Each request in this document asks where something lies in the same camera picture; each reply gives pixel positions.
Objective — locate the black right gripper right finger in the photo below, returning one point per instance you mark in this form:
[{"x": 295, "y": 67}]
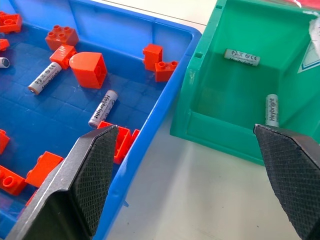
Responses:
[{"x": 292, "y": 172}]

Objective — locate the green plastic bin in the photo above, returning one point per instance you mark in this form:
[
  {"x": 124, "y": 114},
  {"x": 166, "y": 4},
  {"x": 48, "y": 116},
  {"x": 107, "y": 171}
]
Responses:
[{"x": 240, "y": 100}]

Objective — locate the white AA battery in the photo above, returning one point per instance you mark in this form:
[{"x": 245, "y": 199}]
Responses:
[
  {"x": 44, "y": 78},
  {"x": 242, "y": 57},
  {"x": 103, "y": 109},
  {"x": 3, "y": 62},
  {"x": 272, "y": 110}
]

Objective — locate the large rounded orange block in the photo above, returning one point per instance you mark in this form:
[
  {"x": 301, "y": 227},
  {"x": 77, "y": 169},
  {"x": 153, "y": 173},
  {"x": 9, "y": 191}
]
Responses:
[{"x": 89, "y": 70}]

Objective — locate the white paper label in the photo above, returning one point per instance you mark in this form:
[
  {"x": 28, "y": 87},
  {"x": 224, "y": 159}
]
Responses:
[{"x": 311, "y": 53}]

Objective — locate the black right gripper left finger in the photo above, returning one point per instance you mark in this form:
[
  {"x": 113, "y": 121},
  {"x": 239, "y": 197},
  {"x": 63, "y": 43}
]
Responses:
[{"x": 75, "y": 190}]

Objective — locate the small orange block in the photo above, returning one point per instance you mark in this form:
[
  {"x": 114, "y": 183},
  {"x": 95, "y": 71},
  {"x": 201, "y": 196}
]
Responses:
[
  {"x": 3, "y": 44},
  {"x": 61, "y": 56},
  {"x": 31, "y": 198}
]

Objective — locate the blue plastic tray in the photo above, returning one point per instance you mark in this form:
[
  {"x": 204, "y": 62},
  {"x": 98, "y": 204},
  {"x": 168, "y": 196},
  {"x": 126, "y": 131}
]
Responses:
[{"x": 100, "y": 107}]

